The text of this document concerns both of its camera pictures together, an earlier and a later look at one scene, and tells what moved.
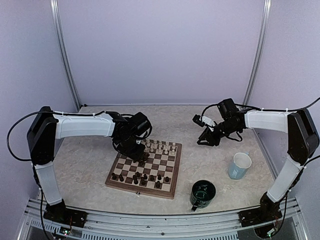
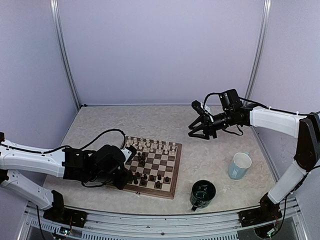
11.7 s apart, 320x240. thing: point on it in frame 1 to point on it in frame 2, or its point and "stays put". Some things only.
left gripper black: [136, 155] to [126, 176]
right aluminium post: [257, 67] stays put
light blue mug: [238, 168] stays put
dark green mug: [203, 192] stays put
